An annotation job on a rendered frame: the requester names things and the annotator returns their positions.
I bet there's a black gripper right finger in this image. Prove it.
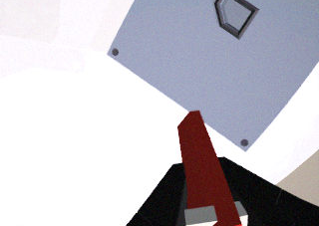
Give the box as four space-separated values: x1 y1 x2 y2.
218 155 319 226

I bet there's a grey-blue sloped panel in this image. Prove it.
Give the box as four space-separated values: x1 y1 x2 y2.
107 0 319 153

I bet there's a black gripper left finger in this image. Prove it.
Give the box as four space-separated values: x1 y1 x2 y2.
125 162 187 226

